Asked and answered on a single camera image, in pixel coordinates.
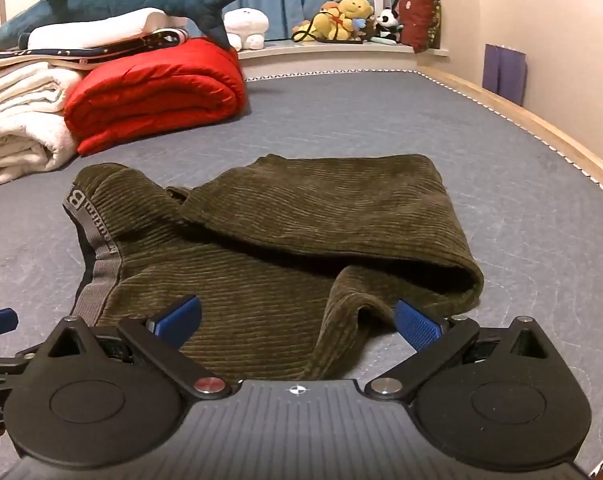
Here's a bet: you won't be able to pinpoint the white pillow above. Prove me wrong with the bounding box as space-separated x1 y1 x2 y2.
19 8 191 52

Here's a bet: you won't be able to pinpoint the purple wall card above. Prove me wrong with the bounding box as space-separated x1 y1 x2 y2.
483 43 529 107

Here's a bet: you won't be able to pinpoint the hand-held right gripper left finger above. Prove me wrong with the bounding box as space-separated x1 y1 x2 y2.
40 294 233 402

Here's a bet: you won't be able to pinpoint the white mushroom plush toy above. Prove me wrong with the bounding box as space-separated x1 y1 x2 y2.
223 7 270 52

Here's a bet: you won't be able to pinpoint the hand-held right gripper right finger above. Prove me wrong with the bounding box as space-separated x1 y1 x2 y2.
364 299 563 403

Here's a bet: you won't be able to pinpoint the olive corduroy pants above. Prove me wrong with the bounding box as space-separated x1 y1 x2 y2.
62 152 485 382

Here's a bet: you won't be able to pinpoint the blue shark plush toy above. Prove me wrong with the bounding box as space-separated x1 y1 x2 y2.
0 0 255 52

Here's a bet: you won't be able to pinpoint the white folded blanket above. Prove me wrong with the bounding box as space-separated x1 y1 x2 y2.
0 61 91 187

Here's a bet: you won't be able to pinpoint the white window sill platform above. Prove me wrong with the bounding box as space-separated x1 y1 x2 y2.
236 40 450 82

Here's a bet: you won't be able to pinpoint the black cord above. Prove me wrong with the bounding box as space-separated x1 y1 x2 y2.
292 9 355 44

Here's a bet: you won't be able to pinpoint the grey quilted mattress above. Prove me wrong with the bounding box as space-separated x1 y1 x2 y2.
0 70 603 480

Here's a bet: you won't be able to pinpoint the dark red cushion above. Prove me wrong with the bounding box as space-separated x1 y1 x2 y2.
397 0 442 55

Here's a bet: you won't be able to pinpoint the panda plush toy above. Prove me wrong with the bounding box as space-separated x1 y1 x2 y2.
374 9 405 42

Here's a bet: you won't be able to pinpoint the dark star-printed blanket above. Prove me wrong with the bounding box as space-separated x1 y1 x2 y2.
0 27 191 73

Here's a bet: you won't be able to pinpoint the yellow plush toy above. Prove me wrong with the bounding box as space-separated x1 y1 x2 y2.
296 0 376 42

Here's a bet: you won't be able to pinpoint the red folded quilt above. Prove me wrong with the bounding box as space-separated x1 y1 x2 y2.
63 37 247 157

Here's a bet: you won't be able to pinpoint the wooden bed frame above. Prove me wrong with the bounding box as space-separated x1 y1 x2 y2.
415 65 603 211

